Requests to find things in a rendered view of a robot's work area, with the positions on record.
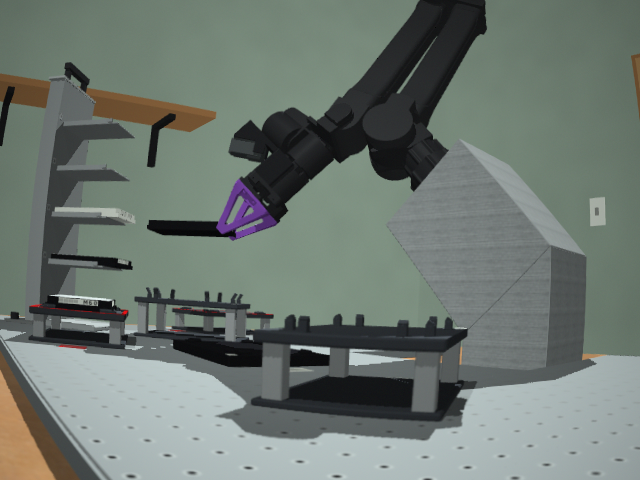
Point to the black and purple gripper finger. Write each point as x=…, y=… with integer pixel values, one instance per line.
x=268, y=222
x=260, y=212

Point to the white well plate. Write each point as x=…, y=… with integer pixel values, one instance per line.
x=112, y=213

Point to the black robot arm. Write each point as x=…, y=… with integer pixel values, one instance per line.
x=388, y=128

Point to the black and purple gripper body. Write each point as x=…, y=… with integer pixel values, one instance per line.
x=282, y=190

